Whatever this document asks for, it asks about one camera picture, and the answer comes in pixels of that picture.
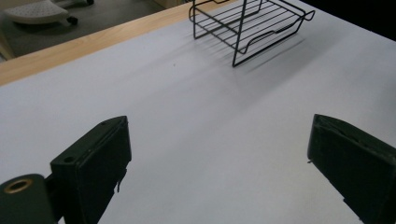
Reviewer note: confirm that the white wheeled chair base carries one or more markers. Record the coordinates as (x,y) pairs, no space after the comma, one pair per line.
(37,12)

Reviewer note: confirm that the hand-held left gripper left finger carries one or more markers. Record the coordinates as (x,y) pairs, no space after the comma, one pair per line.
(93,174)

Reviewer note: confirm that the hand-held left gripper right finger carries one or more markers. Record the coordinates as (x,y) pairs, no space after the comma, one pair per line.
(358,165)

